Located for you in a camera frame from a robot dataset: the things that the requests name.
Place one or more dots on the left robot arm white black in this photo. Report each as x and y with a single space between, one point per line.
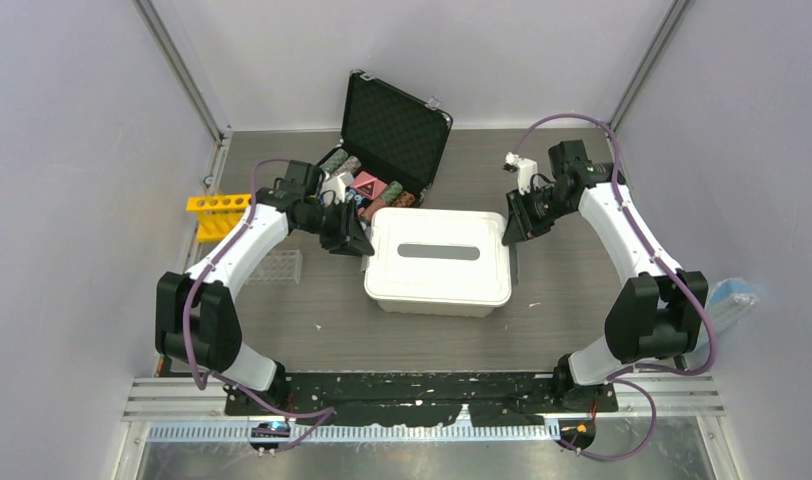
196 319

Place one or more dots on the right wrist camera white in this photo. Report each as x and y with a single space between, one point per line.
525 169

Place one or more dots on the blue plastic bag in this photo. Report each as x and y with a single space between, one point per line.
728 302

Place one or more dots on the beige plastic bin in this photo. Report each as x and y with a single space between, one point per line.
460 280

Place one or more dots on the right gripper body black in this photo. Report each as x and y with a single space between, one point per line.
541 208

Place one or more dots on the clear plastic well plate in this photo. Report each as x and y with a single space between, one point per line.
278 267

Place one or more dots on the yellow test tube rack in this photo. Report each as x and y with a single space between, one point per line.
217 215

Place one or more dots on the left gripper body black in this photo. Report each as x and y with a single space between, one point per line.
331 230

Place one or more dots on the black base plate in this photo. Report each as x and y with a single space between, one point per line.
420 399

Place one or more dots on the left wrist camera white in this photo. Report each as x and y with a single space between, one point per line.
334 189

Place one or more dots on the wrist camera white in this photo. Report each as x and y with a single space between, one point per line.
525 169
334 189

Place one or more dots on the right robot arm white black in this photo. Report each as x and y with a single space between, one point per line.
657 314

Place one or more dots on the white bin lid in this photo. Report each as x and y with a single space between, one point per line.
396 225

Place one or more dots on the black poker chip case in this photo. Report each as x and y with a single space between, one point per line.
391 142

